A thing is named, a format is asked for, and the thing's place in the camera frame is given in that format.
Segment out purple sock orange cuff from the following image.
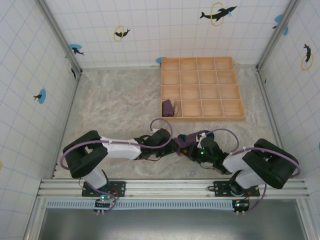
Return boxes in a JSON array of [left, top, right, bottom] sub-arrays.
[[174, 129, 216, 156]]

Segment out purple sock tan toe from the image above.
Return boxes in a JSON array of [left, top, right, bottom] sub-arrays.
[[161, 99, 176, 117]]

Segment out right controller board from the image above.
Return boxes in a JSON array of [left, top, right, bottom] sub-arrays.
[[232, 198, 251, 211]]

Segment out controller board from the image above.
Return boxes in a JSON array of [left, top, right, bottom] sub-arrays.
[[232, 198, 251, 211], [93, 193, 118, 210]]

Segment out wooden compartment tray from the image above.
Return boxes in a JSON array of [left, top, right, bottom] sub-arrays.
[[159, 56, 246, 123]]

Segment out steel panel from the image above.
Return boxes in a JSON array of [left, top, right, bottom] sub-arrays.
[[37, 208, 309, 240]]

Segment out left controller board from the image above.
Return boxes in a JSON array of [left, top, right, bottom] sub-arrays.
[[93, 193, 118, 210]]

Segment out dolphin blue circle sticker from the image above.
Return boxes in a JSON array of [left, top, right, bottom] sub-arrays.
[[68, 43, 85, 56], [33, 88, 48, 104]]

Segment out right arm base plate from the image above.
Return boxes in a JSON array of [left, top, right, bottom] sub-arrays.
[[213, 180, 261, 198]]

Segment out aluminium mounting rail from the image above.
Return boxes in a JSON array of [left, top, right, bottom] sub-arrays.
[[37, 178, 311, 200]]

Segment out slotted cable duct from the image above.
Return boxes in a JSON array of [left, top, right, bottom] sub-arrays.
[[46, 199, 237, 210]]

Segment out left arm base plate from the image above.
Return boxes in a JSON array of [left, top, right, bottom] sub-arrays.
[[81, 180, 127, 198]]

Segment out aluminium floor rail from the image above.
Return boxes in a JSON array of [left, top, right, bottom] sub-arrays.
[[256, 69, 293, 179], [51, 71, 83, 179]]

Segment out small dolphin ring sticker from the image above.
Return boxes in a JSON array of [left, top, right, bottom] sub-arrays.
[[113, 25, 132, 42]]

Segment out large dolphin ring sticker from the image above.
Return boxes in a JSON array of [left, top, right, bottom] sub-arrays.
[[199, 1, 238, 27]]

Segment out aluminium frame post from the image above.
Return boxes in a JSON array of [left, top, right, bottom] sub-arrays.
[[256, 0, 300, 71], [37, 0, 83, 75]]

